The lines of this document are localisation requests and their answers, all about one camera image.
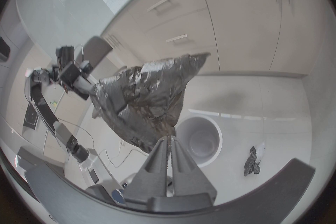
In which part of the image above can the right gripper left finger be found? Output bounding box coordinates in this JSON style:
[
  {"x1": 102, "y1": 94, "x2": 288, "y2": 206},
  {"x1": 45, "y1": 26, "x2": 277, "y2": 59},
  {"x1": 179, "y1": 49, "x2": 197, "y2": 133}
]
[{"x1": 124, "y1": 136, "x2": 171, "y2": 205}]

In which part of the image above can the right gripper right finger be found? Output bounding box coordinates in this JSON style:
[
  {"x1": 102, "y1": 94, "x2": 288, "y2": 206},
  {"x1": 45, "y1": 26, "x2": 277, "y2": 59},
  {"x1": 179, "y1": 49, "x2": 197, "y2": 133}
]
[{"x1": 171, "y1": 136, "x2": 217, "y2": 199}]

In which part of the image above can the black plastic bag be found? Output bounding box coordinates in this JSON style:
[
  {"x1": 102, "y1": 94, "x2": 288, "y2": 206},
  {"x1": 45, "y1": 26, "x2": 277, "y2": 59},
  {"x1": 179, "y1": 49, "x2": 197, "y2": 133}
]
[{"x1": 89, "y1": 52, "x2": 212, "y2": 154}]

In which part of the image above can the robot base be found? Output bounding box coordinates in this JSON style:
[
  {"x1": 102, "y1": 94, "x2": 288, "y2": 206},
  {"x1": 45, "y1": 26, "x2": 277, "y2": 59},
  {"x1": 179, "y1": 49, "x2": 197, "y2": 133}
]
[{"x1": 79, "y1": 149, "x2": 175, "y2": 205}]

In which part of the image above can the white trash bin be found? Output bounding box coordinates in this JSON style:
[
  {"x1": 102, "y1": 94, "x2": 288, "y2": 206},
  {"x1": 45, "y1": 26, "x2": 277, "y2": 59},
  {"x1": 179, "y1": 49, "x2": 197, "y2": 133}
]
[{"x1": 175, "y1": 116, "x2": 223, "y2": 169}]

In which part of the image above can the crumpled black plastic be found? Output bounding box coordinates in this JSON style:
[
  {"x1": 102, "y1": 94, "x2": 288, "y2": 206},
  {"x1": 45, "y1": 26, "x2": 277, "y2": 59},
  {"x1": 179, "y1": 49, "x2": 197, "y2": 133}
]
[{"x1": 243, "y1": 146, "x2": 262, "y2": 177}]

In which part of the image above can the crumpled clear wrapper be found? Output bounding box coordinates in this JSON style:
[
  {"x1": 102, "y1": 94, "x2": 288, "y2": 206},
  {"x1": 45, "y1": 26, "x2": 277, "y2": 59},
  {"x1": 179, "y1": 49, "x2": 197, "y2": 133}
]
[{"x1": 256, "y1": 141, "x2": 266, "y2": 160}]

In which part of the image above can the white wardrobe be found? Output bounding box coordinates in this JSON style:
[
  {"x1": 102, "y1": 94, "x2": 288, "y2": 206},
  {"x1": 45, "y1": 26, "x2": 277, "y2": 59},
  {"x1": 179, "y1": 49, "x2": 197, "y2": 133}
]
[{"x1": 101, "y1": 0, "x2": 324, "y2": 77}]

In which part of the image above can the white cable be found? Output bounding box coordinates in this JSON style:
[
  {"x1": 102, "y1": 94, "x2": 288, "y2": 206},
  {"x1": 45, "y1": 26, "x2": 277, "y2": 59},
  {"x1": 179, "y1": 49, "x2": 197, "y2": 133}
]
[{"x1": 98, "y1": 145, "x2": 135, "y2": 169}]

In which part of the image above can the black cable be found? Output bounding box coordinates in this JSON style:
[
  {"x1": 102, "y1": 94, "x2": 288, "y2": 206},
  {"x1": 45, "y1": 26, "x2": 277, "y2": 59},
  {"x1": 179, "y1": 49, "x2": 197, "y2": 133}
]
[{"x1": 58, "y1": 118, "x2": 95, "y2": 151}]

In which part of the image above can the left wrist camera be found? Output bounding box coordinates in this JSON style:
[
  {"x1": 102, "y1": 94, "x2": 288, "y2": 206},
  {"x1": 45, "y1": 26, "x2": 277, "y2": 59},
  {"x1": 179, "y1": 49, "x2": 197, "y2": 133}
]
[{"x1": 58, "y1": 62, "x2": 81, "y2": 87}]

